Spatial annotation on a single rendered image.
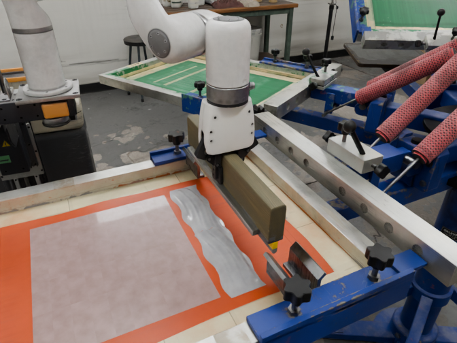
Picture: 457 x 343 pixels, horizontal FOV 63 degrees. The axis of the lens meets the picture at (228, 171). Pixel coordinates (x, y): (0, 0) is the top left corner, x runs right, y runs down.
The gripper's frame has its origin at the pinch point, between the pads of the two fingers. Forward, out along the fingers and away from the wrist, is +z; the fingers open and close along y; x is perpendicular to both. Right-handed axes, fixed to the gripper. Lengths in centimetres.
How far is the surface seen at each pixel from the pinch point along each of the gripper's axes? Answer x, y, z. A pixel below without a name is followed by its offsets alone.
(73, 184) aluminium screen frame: -25.2, 28.6, 10.9
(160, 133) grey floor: -243, -48, 112
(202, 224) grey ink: -1.6, 4.9, 13.5
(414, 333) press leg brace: 10, -72, 84
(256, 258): 11.9, -1.0, 13.8
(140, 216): -10.8, 16.5, 14.1
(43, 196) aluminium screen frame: -24.9, 35.7, 12.1
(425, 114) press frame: -15, -76, 7
